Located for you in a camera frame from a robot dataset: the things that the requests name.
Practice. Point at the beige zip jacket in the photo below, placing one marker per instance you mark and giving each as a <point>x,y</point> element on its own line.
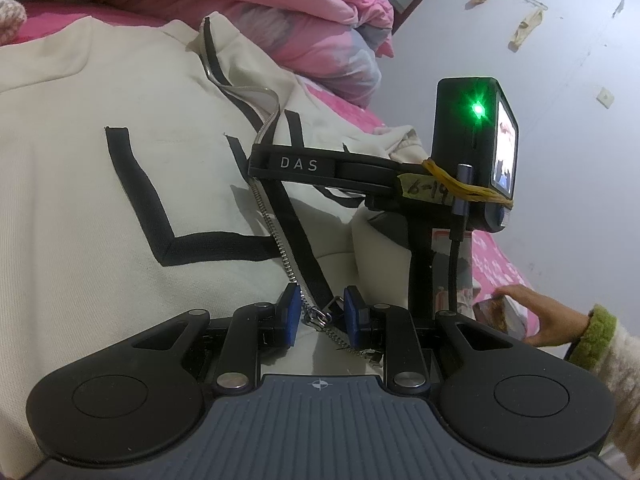
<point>75,210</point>

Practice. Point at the person's right hand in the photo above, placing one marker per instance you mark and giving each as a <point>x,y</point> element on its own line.
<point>555,320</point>

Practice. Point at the long hanging cloth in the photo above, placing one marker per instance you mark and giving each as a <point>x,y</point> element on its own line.
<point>525,30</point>

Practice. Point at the pink grey quilt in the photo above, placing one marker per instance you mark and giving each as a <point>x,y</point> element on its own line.
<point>300,10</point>

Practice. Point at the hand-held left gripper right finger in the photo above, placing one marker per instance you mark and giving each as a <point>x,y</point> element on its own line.
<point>355,321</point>

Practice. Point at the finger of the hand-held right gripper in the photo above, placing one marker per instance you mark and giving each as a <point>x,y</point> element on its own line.
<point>257,160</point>

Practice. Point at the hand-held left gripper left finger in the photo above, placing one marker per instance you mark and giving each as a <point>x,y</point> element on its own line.
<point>291,316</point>

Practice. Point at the pink floral blanket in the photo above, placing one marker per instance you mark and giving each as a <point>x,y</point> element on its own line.
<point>350,115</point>

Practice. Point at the wall switch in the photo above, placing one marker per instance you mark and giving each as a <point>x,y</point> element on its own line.
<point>606,98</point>

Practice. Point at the white folded clothes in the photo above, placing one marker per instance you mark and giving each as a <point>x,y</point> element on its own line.
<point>10,15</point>

